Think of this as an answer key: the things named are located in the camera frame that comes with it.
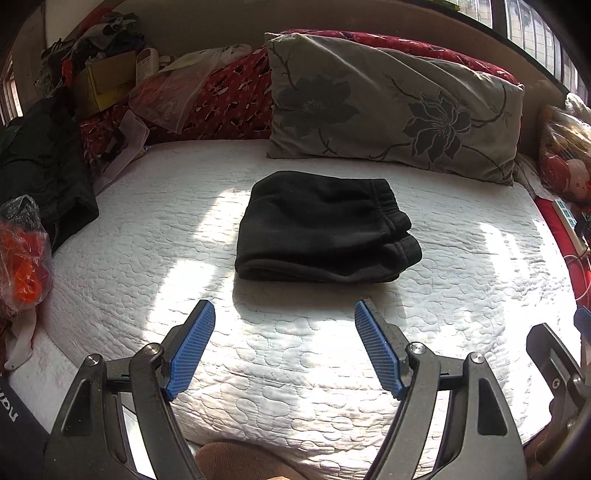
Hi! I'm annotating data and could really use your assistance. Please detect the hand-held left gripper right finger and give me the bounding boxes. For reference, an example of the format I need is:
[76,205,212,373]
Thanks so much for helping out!
[353,298,527,480]

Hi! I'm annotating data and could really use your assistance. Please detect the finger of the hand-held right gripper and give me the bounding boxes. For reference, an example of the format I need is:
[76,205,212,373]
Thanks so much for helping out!
[526,306,591,416]

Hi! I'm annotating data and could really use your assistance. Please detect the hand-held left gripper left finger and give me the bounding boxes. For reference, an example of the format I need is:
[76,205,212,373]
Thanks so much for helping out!
[44,299,217,480]

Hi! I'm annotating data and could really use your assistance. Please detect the black pants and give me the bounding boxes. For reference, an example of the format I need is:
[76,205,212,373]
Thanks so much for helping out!
[235,171,423,283]

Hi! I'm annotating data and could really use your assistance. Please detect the white quilted mattress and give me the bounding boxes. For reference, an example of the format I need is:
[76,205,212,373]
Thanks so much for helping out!
[7,138,583,480]

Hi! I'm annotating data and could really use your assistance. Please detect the person's leg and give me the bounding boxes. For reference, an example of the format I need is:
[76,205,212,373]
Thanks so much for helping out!
[194,440,296,480]

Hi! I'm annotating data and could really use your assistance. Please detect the white power strip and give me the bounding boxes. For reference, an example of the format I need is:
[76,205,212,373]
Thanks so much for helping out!
[551,198,591,241]

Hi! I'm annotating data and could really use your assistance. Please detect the dark printed cloth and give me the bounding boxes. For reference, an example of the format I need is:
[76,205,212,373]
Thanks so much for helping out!
[0,376,51,480]

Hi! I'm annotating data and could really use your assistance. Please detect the orange plastic bag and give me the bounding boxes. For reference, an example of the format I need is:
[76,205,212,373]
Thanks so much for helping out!
[0,194,54,319]

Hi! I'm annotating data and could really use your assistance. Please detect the bag of stuffed toys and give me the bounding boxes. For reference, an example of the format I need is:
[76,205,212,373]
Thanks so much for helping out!
[538,95,591,204]

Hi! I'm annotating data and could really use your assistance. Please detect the white plastic bag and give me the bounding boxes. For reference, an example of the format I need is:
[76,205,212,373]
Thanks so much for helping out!
[95,111,151,185]

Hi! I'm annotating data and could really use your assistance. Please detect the grey floral pillow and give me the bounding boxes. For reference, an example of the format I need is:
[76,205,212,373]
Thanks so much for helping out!
[264,32,526,186]

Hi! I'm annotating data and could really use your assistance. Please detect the black jacket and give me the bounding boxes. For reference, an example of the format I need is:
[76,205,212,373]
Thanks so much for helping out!
[0,97,100,252]

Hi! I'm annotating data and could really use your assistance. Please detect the red patterned blanket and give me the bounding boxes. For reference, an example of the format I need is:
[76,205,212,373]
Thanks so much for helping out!
[78,30,520,167]

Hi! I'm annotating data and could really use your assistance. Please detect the clear plastic bag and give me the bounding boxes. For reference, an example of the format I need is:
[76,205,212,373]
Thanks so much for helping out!
[129,44,252,134]

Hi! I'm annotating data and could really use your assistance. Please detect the cardboard box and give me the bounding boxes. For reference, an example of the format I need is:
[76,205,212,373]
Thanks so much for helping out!
[71,48,139,118]

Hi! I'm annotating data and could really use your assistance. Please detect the white bottle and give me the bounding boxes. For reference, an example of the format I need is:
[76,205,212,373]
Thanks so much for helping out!
[135,47,160,79]

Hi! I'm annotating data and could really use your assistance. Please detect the pile of clothes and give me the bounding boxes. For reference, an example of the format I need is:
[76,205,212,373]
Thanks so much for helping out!
[41,9,151,70]

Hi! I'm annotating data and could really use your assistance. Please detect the window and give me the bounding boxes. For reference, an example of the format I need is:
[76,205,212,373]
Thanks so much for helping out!
[438,0,591,93]

